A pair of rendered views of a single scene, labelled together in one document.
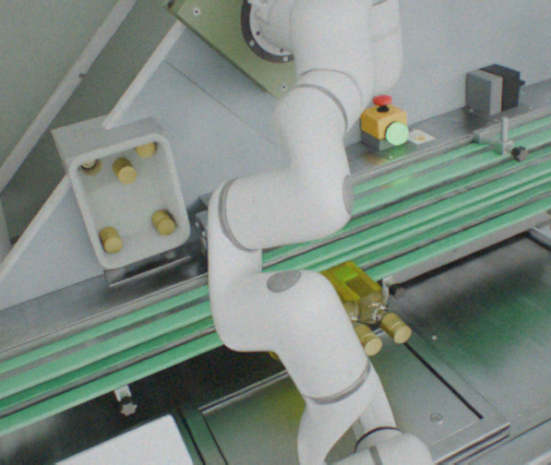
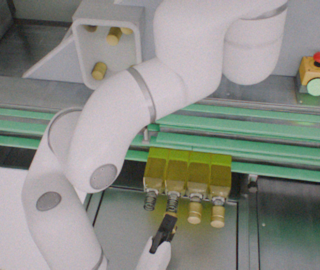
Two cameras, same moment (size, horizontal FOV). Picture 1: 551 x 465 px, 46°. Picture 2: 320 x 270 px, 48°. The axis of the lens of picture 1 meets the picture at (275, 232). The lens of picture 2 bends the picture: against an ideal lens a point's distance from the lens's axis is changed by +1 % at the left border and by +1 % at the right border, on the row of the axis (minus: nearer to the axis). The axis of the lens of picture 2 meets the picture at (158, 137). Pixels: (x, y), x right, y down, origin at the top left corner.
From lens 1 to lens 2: 47 cm
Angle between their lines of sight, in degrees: 28
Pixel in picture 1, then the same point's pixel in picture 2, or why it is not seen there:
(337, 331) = (62, 252)
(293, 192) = (65, 156)
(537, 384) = not seen: outside the picture
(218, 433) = (103, 204)
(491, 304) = (319, 227)
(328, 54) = (165, 54)
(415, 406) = (208, 262)
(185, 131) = not seen: hidden behind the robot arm
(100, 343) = not seen: hidden behind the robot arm
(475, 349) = (281, 249)
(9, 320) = (37, 88)
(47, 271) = (66, 70)
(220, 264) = (38, 160)
